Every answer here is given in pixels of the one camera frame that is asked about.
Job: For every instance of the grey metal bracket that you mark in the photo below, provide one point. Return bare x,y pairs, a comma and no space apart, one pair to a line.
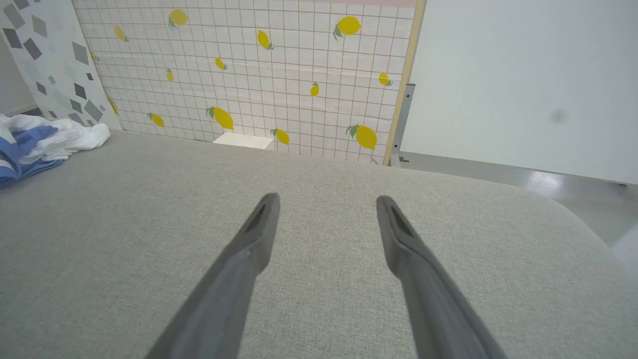
404,107

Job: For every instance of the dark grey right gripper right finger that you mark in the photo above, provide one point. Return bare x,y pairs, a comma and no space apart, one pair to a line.
423,289

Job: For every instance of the grey terrazzo pattern panel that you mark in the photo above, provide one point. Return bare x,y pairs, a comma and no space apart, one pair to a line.
55,60

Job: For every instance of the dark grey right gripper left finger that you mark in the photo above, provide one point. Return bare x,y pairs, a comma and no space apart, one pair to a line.
244,259

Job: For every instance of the wooden panel frame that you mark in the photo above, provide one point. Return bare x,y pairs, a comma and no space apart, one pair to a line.
406,65

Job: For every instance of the white and blue shirt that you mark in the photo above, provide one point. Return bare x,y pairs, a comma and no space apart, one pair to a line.
65,139

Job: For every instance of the white box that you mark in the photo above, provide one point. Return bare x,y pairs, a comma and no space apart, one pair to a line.
244,141

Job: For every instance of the lemon print grid panel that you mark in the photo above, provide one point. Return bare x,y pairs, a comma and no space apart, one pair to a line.
249,85

